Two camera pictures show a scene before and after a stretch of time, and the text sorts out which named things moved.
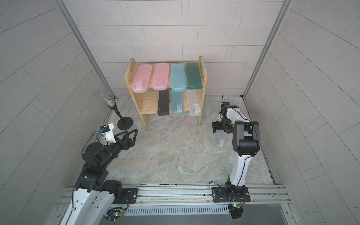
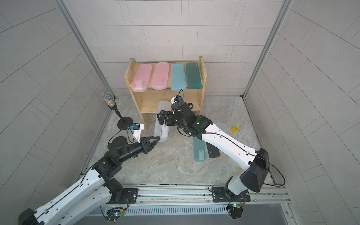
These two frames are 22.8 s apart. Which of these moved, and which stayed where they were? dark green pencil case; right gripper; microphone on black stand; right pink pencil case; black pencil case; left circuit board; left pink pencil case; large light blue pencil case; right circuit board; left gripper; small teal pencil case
Moved: left gripper; right gripper; black pencil case; small teal pencil case
Stayed: right circuit board; microphone on black stand; large light blue pencil case; right pink pencil case; left pink pencil case; left circuit board; dark green pencil case
